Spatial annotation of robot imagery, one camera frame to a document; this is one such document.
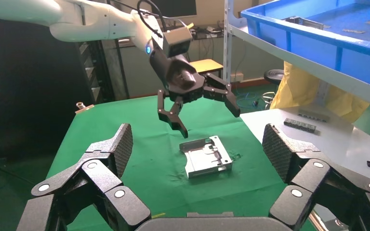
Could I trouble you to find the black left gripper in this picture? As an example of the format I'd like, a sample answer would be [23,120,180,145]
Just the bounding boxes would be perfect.
[148,41,241,139]

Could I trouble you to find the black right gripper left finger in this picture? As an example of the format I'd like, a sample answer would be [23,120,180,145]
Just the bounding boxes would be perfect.
[15,123,152,231]

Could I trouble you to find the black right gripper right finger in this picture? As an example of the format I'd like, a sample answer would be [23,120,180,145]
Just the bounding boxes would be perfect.
[262,123,370,231]

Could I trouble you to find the grey sheet metal bracket part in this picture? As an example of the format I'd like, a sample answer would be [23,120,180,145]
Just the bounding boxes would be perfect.
[282,16,325,31]
[179,135,234,179]

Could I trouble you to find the green table cloth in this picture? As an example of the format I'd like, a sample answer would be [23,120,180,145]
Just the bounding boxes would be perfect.
[44,95,317,231]

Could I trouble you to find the wooden stool black legs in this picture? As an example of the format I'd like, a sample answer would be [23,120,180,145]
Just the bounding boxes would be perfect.
[189,59,225,84]

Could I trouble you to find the black ridged connector strip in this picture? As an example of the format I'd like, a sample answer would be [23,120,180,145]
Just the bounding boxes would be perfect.
[284,118,321,136]

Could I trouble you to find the small grey metal strip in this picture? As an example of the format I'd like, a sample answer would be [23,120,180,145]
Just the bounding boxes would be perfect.
[298,109,331,123]

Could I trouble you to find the black stand pole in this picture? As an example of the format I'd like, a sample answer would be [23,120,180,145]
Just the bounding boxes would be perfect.
[115,38,131,100]

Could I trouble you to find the yellow plastic bag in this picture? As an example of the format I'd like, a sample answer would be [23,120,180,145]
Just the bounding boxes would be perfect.
[269,61,370,124]

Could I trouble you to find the black computer monitor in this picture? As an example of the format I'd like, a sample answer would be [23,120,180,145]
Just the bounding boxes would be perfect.
[154,0,198,19]

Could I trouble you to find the white metal shelf board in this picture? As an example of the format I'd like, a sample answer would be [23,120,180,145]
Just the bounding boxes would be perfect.
[229,22,370,112]

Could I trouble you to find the black equipment rack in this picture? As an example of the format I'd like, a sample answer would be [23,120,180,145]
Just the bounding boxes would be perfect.
[75,39,116,104]

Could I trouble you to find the black curtain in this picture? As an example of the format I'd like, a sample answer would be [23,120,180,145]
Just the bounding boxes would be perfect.
[0,14,93,160]

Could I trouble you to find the blue plastic bin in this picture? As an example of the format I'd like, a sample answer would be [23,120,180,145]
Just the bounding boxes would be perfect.
[240,0,370,93]

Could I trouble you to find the white wall socket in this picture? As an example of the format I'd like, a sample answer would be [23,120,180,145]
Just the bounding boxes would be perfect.
[230,72,245,84]

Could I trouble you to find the blue cable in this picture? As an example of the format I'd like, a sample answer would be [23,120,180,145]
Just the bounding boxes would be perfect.
[236,91,264,110]

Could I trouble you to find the white perforated shelf post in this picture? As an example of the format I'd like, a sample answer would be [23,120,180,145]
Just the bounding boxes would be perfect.
[224,0,237,101]

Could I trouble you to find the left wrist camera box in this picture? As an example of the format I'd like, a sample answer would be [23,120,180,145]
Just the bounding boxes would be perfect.
[162,26,194,58]

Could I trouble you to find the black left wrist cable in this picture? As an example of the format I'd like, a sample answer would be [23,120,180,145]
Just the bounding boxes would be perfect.
[136,0,187,37]

